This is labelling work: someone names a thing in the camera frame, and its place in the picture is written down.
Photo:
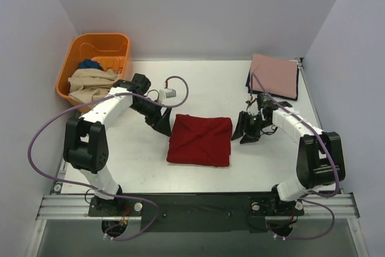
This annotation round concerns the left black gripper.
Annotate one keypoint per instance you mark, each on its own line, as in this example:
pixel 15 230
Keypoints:
pixel 155 118

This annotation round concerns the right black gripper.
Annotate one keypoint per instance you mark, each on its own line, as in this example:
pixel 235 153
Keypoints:
pixel 251 125

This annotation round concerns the red t shirt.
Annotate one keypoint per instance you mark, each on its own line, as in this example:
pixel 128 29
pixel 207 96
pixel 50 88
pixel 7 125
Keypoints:
pixel 200 141

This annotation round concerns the beige t shirt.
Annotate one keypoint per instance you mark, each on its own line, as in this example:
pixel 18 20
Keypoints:
pixel 88 85

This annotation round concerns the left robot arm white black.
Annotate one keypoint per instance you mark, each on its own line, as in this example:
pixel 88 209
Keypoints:
pixel 86 144

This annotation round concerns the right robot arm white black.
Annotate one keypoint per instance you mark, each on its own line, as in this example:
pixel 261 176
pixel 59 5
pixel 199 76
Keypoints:
pixel 320 160

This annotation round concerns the folded pink t shirt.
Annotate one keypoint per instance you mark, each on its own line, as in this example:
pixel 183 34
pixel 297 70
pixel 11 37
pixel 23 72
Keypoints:
pixel 279 77

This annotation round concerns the orange plastic basket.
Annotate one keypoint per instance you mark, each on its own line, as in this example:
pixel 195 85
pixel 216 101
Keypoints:
pixel 110 50

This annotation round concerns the blue t shirt in basket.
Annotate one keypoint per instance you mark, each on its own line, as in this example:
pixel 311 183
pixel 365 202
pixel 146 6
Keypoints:
pixel 90 64

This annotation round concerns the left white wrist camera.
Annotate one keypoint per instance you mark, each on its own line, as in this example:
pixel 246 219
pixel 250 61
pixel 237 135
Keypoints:
pixel 166 93

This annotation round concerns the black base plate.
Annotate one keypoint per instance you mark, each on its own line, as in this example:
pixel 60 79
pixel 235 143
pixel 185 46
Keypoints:
pixel 203 212

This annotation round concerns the aluminium rail frame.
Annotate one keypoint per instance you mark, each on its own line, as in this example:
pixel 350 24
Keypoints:
pixel 314 205

